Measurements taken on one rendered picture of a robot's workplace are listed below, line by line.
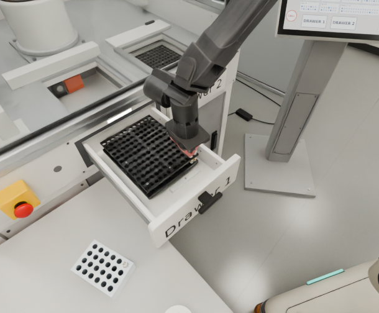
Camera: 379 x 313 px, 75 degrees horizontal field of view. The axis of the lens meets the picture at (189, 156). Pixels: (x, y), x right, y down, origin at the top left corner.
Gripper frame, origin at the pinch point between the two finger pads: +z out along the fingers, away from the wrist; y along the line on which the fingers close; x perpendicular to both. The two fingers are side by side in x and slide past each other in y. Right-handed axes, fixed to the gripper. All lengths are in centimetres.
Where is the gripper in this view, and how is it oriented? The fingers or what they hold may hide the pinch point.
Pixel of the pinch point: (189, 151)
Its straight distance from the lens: 66.1
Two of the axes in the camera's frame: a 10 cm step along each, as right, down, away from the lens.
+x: 8.0, -5.2, 2.9
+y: 5.9, 6.5, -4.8
